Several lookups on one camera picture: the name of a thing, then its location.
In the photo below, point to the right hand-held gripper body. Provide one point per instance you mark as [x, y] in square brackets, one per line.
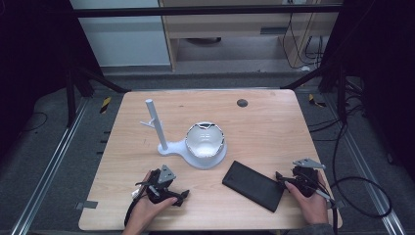
[305, 181]

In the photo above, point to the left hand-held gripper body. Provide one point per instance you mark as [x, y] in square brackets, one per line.
[164, 176]

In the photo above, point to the white bowl with silver rim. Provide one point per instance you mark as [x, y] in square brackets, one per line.
[205, 140]

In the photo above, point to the person's right hand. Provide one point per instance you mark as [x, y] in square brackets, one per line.
[313, 205]

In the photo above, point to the person's left hand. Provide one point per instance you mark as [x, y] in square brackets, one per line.
[143, 212]

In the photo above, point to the grey tape strip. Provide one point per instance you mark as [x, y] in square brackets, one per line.
[339, 204]
[86, 205]

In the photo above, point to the white stand with pole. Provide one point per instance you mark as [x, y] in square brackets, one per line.
[160, 130]

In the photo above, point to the yellow and black tape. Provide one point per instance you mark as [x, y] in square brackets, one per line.
[314, 102]
[105, 105]

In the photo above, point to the round grey table grommet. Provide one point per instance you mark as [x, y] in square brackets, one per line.
[242, 103]

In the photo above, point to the black metal stand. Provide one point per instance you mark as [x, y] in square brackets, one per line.
[341, 98]
[70, 98]

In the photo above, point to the white cabinet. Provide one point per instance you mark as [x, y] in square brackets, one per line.
[124, 42]

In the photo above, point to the wooden cabinet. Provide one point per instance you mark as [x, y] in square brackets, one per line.
[228, 24]

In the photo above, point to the black horizontal bar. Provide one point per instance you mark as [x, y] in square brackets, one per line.
[195, 10]

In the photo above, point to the metal floor rail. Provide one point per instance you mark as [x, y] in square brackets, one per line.
[49, 169]
[368, 182]

